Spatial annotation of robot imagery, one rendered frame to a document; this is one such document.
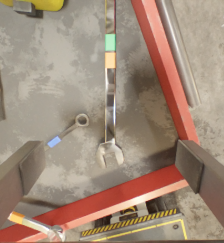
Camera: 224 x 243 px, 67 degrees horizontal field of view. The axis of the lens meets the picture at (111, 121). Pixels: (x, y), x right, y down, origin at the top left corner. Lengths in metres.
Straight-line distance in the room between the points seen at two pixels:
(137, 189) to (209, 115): 1.15
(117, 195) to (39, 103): 0.18
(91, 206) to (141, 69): 0.22
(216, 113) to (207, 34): 0.52
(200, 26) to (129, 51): 1.07
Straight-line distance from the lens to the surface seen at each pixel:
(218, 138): 1.47
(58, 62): 0.25
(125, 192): 0.28
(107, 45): 0.24
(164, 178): 0.28
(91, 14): 0.25
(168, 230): 1.32
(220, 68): 1.36
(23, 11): 0.24
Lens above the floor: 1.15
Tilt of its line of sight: 74 degrees down
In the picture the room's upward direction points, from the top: 177 degrees clockwise
